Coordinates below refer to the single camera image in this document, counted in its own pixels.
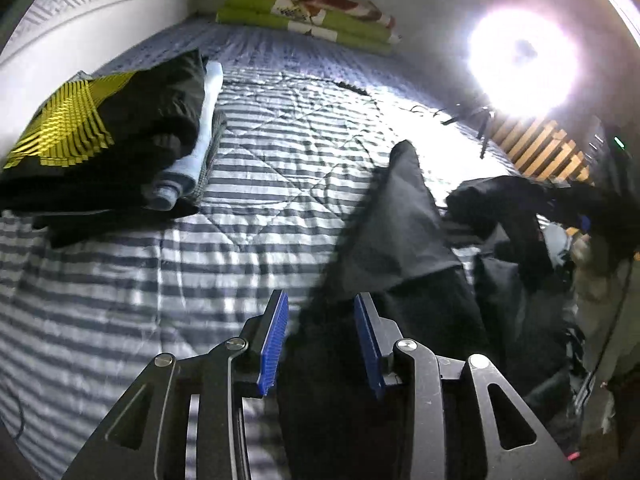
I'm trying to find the thin black cable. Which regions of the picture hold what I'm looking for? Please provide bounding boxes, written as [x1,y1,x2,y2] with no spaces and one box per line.
[339,79,447,117]

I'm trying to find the wooden slatted frame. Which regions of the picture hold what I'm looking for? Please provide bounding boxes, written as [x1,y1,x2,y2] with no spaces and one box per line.
[492,115,592,184]

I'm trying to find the green and red folded blanket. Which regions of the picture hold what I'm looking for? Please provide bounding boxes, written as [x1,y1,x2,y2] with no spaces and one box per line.
[215,0,404,52]

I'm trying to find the black folded garment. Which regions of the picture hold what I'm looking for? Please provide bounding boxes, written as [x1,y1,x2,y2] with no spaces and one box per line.
[32,199,201,249]

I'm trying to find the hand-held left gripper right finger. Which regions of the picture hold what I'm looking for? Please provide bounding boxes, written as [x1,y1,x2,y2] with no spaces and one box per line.
[353,292,576,480]

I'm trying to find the black garment with yellow print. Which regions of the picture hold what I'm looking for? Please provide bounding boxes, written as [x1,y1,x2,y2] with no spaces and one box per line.
[0,50,209,211]

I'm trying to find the grey folded garment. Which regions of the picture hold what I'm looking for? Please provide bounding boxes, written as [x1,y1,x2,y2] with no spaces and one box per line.
[197,110,229,200]

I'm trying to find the white patterned headboard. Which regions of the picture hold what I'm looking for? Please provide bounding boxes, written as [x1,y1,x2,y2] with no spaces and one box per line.
[0,0,217,90]

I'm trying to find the striped quilt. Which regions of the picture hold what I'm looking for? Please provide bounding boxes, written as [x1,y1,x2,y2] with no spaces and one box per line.
[0,17,516,480]

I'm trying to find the black pants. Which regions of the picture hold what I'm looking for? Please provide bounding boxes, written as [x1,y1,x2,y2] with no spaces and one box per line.
[277,139,576,480]

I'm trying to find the bright round lamp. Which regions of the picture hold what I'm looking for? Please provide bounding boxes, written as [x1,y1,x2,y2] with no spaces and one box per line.
[466,2,582,122]

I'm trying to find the light blue folded garment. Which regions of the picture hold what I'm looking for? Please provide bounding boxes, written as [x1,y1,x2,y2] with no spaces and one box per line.
[141,61,224,212]

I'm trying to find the black tripod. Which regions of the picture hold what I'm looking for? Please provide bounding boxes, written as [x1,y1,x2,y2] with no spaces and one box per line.
[440,104,497,161]

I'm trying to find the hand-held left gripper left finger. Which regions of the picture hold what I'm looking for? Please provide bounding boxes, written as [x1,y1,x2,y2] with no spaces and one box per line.
[62,289,290,480]

